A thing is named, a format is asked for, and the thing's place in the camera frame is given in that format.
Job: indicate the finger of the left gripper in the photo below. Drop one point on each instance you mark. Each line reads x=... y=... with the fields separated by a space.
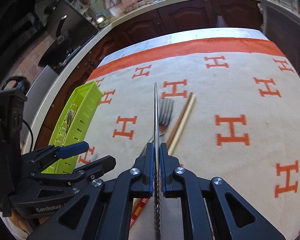
x=65 y=152
x=97 y=168

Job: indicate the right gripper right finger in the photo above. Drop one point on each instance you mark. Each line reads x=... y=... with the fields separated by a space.
x=172 y=175

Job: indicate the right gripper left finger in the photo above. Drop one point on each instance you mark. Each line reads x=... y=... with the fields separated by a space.
x=142 y=186

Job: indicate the lime green plastic utensil tray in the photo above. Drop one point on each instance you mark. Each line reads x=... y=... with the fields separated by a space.
x=85 y=100

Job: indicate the pale chopstick red striped end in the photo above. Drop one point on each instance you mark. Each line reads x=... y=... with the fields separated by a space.
x=139 y=204

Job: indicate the large steel spoon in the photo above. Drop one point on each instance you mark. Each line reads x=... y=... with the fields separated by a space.
x=70 y=116

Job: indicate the dark brown wooden chopstick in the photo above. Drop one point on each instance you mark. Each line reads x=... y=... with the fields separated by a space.
x=174 y=130

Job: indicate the stainless steel fork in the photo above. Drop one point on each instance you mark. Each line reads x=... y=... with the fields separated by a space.
x=166 y=107

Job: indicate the orange beige H-pattern blanket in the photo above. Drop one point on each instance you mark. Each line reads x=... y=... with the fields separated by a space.
x=244 y=125

